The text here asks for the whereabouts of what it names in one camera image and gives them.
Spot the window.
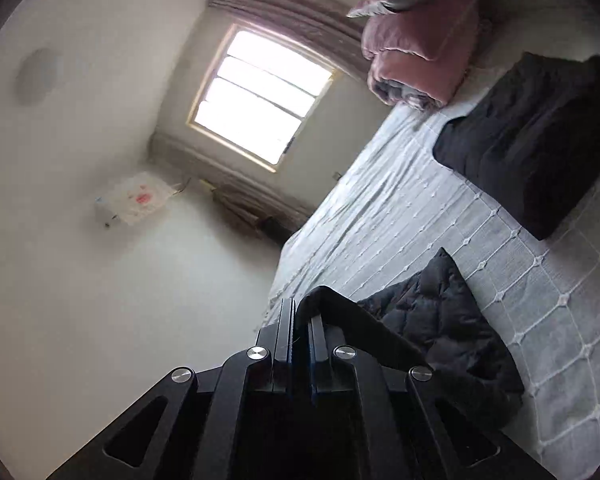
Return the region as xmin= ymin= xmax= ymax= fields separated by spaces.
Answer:
xmin=186 ymin=24 xmax=342 ymax=173

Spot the black folded cloth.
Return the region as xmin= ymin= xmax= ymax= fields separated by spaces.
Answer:
xmin=432 ymin=51 xmax=600 ymax=241

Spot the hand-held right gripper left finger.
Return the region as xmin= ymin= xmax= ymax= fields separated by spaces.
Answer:
xmin=45 ymin=297 xmax=296 ymax=480

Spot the round ceiling lamp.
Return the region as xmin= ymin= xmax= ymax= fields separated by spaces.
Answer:
xmin=15 ymin=47 xmax=63 ymax=106

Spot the cloth-covered air conditioner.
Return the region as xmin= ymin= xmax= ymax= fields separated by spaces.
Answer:
xmin=94 ymin=171 xmax=178 ymax=228

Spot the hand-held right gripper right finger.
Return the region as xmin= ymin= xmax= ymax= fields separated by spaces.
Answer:
xmin=307 ymin=312 xmax=561 ymax=480

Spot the hanging brown coat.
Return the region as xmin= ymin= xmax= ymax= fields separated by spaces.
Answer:
xmin=211 ymin=182 xmax=301 ymax=245

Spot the black puffer jacket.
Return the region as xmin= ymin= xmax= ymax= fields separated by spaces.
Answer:
xmin=295 ymin=247 xmax=526 ymax=431

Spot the bed with white cover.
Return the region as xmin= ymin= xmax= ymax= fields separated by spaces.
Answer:
xmin=262 ymin=0 xmax=600 ymax=480

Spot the pink folded quilt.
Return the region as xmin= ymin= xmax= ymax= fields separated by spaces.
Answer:
xmin=361 ymin=0 xmax=483 ymax=111

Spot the grey patterned curtain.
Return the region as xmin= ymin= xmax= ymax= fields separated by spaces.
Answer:
xmin=207 ymin=0 xmax=368 ymax=83
xmin=147 ymin=132 xmax=316 ymax=241

